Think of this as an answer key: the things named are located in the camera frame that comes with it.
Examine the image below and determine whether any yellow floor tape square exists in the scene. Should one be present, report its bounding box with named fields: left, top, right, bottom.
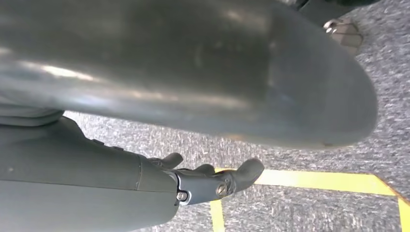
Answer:
left=209, top=168, right=410, bottom=232

